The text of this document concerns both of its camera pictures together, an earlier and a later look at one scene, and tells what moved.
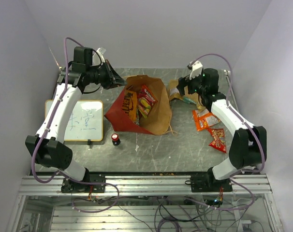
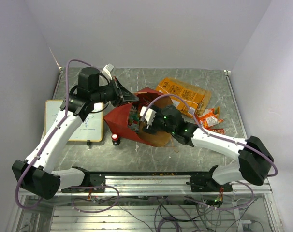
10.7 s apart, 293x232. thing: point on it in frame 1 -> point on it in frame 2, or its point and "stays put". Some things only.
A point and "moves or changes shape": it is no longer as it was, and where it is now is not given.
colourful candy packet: [145, 100] -> [133, 123]
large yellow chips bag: [129, 103] -> [193, 95]
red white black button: [115, 139] stays put
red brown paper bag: [158, 121] moves or changes shape
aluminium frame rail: [146, 185] stays put
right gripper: [184, 81] -> [152, 129]
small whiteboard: [86, 123] stays put
